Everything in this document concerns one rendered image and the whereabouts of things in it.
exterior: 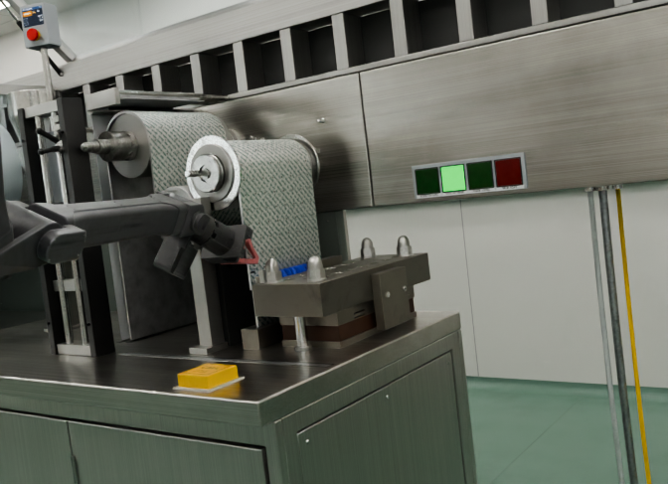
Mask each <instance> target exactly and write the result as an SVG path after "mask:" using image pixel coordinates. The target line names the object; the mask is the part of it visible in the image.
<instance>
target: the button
mask: <svg viewBox="0 0 668 484"><path fill-rule="evenodd" d="M236 378H238V369H237V366H236V365H222V364H205V365H202V366H199V367H197V368H194V369H191V370H188V371H185V372H183V373H180V374H178V384H179V387H183V388H194V389H205V390H209V389H211V388H214V387H216V386H219V385H221V384H224V383H226V382H229V381H231V380H234V379H236Z"/></svg>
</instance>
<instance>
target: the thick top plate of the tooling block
mask: <svg viewBox="0 0 668 484"><path fill-rule="evenodd" d="M342 262H343V263H341V264H338V265H334V266H330V267H326V268H325V274H326V277H327V279H326V280H322V281H315V282H307V271H303V272H300V273H296V274H292V275H288V276H284V277H283V278H282V279H283V281H282V282H279V283H271V284H265V283H258V284H254V285H252V286H251V287H252V295H253V303H254V311H255V316H262V317H325V316H328V315H331V314H334V313H336V312H339V311H342V310H345V309H348V308H351V307H353V306H356V305H359V304H362V303H365V302H368V301H371V300H373V299H374V296H373V287H372V279H371V274H373V273H376V272H379V271H383V270H386V269H390V268H393V267H396V266H405V267H406V275H407V285H408V287H410V286H413V285H416V284H419V283H422V282H425V281H428V280H430V273H429V264H428V254H427V252H420V253H414V255H410V256H397V255H396V254H378V255H377V256H376V257H371V258H360V257H358V258H354V259H350V260H346V261H342Z"/></svg>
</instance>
